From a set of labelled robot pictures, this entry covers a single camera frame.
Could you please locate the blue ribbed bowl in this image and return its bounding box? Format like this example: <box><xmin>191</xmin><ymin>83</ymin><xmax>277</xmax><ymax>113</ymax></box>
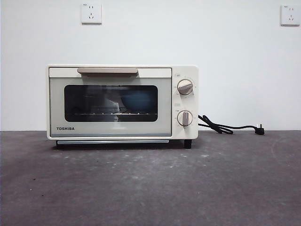
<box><xmin>121</xmin><ymin>92</ymin><xmax>151</xmax><ymax>112</ymax></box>

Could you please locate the beige oven dial knob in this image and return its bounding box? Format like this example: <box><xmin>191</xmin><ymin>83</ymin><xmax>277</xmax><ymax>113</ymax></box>
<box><xmin>176</xmin><ymin>110</ymin><xmax>193</xmax><ymax>127</ymax></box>
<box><xmin>176</xmin><ymin>79</ymin><xmax>194</xmax><ymax>96</ymax></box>

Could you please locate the glass oven door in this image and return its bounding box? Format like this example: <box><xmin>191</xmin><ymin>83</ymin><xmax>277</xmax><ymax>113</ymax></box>
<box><xmin>48</xmin><ymin>67</ymin><xmax>172</xmax><ymax>137</ymax></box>

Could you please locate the white Toshiba toaster oven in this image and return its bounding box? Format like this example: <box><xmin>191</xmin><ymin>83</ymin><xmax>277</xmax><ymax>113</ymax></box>
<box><xmin>46</xmin><ymin>64</ymin><xmax>199</xmax><ymax>149</ymax></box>

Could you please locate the metal wire oven rack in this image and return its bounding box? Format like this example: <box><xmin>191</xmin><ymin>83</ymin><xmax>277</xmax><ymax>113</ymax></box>
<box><xmin>74</xmin><ymin>112</ymin><xmax>155</xmax><ymax>116</ymax></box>

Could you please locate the black oven power cable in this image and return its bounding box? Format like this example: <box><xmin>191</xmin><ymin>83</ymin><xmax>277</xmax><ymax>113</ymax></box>
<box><xmin>198</xmin><ymin>114</ymin><xmax>265</xmax><ymax>136</ymax></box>

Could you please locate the white wall socket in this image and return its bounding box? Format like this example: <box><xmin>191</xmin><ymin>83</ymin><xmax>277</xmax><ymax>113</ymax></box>
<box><xmin>81</xmin><ymin>2</ymin><xmax>103</xmax><ymax>25</ymax></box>
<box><xmin>280</xmin><ymin>4</ymin><xmax>301</xmax><ymax>26</ymax></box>

